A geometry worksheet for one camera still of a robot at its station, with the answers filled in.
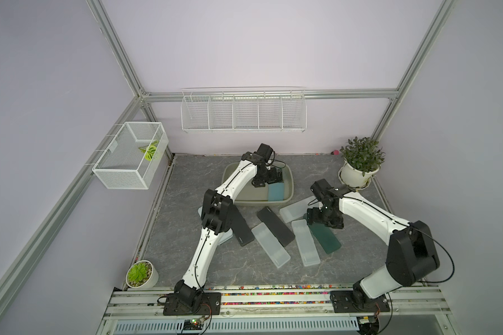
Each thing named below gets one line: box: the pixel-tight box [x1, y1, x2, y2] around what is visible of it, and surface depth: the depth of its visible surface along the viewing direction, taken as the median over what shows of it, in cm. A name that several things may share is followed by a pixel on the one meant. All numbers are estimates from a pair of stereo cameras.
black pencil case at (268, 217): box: [257, 205, 296, 248], surface depth 94 cm
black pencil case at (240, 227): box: [230, 204, 255, 247], surface depth 91 cm
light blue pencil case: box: [268, 182, 285, 201], surface depth 105 cm
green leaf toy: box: [138, 140, 160, 162], surface depth 83 cm
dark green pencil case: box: [303, 212, 342, 255], surface depth 90 cm
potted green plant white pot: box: [338, 136, 386, 191], surface depth 98 cm
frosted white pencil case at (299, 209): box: [279, 195, 323, 224], surface depth 96 cm
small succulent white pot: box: [125, 259, 160, 291], surface depth 74 cm
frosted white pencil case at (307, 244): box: [291, 219, 321, 267], surface depth 88 cm
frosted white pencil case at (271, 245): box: [251, 222, 292, 268], surface depth 88 cm
